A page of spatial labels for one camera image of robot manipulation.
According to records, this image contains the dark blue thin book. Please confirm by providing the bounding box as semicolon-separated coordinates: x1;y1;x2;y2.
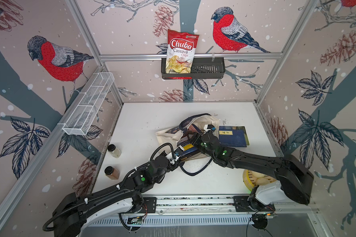
219;126;250;147

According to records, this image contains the yellow bamboo steamer basket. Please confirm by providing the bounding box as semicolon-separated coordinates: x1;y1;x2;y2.
243;170;277;191

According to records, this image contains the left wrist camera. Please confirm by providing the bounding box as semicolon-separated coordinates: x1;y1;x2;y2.
166;152;176;164

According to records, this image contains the circuit board under left base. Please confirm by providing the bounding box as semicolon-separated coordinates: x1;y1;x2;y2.
126;216;144;227

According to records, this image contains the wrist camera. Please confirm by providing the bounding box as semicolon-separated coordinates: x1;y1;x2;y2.
204;124;216;133
166;152;176;164

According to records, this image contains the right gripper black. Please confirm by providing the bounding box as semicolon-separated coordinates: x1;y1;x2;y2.
185;133;216;162

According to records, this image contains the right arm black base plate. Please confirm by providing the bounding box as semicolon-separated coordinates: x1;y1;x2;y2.
233;195;276;212

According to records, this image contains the black wire wall basket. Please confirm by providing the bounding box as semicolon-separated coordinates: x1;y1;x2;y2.
161;57;225;80

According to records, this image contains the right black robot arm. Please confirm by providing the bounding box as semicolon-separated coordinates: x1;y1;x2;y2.
190;132;314;205

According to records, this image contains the circuit board under base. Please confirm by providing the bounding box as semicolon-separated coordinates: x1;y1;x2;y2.
126;216;144;227
255;213;277;220

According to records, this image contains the brown spice jar black lid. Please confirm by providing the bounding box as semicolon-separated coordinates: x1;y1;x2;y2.
104;166;120;180

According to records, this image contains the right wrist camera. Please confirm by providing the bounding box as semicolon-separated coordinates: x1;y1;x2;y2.
204;124;216;133

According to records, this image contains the circuit board under right base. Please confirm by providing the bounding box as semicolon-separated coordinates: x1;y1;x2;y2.
255;213;277;220

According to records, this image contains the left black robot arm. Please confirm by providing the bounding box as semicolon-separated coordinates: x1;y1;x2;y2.
42;143;184;237

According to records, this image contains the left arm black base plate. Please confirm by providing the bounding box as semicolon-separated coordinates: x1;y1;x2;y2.
142;197;157;214

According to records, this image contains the clear spice jar black lid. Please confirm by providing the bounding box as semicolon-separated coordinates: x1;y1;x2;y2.
107;144;122;158

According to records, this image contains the cream canvas tote bag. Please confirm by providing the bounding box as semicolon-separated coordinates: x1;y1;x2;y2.
156;113;220;162

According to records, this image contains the Chuba cassava chips bag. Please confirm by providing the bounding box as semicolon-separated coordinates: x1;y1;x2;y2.
165;30;199;74

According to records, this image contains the horizontal aluminium rail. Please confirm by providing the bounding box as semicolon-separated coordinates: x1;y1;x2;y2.
99;52;284;62

